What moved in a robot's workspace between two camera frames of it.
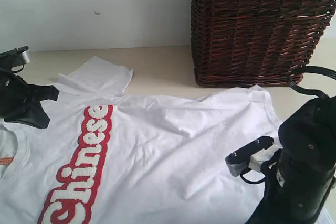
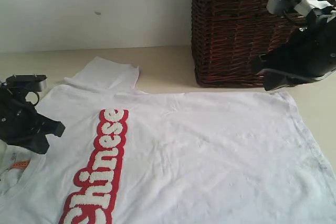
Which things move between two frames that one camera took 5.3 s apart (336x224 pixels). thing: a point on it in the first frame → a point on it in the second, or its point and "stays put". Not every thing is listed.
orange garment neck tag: [6, 160] → [20, 164]
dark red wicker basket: [251, 29] stays put
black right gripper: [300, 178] → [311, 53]
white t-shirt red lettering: [109, 158] stays put
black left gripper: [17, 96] → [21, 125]
